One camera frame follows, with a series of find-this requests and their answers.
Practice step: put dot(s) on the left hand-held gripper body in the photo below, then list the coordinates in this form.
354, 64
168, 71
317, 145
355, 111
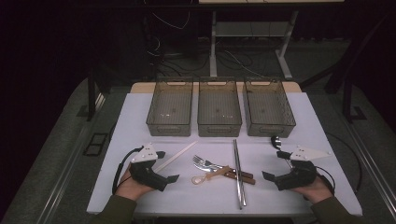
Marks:
146, 174

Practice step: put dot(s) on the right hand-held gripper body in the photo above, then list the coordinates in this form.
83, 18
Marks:
299, 177

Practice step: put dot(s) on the metal spoon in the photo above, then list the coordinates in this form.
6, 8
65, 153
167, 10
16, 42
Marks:
276, 142

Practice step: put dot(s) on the white chopstick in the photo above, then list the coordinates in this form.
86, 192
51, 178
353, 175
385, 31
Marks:
180, 154

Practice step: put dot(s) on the metal chopstick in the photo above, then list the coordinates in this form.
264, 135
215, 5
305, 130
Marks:
238, 189
243, 189

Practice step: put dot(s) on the transparent brown plastic bin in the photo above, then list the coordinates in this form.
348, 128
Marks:
267, 107
169, 107
219, 107

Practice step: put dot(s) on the person's left hand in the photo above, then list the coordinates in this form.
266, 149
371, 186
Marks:
132, 188

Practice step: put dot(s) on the black metal stand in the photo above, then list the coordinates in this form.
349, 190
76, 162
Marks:
347, 99
91, 99

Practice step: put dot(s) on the black floor frame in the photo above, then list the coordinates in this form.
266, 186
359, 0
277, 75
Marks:
95, 144

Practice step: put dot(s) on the metal floor rail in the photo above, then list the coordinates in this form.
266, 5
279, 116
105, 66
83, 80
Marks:
57, 189
376, 169

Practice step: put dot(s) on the white desk frame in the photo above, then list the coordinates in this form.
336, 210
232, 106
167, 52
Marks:
213, 56

